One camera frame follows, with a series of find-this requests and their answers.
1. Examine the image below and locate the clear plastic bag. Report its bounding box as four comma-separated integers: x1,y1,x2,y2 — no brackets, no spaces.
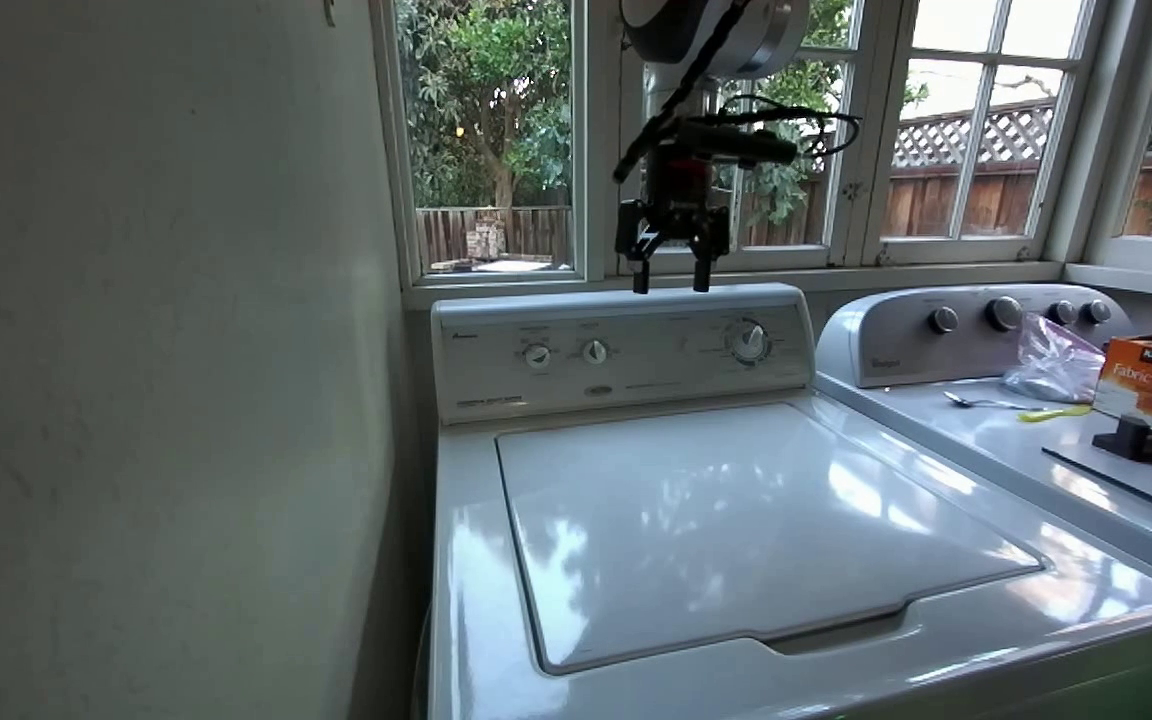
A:
998,310,1109,408

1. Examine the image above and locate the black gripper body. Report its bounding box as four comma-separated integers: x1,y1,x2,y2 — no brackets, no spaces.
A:
610,135,736,263

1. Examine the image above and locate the white washing machine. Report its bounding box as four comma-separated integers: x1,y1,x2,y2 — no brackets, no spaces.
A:
421,279,1152,720

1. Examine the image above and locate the lattice fence outside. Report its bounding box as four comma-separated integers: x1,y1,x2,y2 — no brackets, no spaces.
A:
868,73,1152,245

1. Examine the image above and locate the yellow small item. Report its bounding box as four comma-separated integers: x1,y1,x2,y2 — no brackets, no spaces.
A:
1015,401,1097,428

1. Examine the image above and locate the white dryer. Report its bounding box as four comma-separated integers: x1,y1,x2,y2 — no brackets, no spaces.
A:
807,279,1152,601

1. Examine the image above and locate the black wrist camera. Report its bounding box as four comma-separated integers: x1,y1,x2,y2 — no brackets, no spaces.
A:
678,122,803,170

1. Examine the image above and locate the wooden fence outside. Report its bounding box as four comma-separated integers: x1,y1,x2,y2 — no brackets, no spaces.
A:
410,199,575,272

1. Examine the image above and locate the large washer dial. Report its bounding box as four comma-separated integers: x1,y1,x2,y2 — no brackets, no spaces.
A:
728,318,778,371

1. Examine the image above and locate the green tree outside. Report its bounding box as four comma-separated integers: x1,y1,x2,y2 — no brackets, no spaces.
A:
390,0,873,253

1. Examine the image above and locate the white washer lid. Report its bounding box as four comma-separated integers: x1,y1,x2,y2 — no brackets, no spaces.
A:
493,394,1047,678

